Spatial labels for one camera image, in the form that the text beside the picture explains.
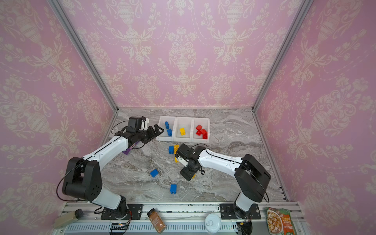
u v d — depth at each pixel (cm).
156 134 81
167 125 110
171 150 95
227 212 73
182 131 103
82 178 44
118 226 73
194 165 60
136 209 75
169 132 102
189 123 106
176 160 79
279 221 71
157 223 68
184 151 67
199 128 108
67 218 70
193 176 73
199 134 103
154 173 88
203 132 102
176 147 97
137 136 71
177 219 73
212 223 67
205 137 102
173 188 82
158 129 82
